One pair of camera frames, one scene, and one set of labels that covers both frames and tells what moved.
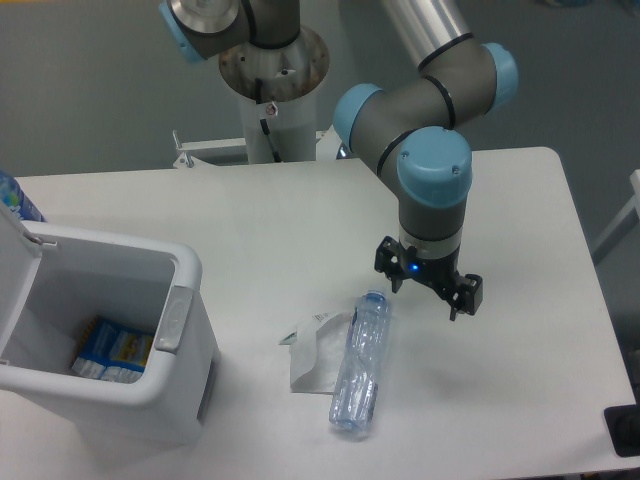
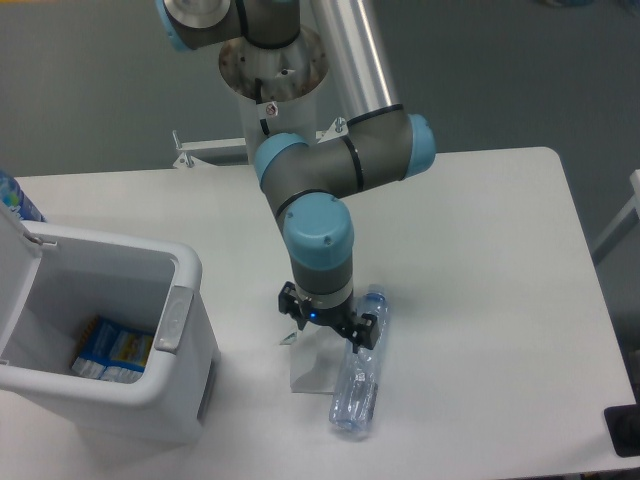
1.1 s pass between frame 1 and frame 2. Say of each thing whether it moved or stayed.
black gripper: moved
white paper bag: stayed
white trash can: stayed
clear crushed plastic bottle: stayed
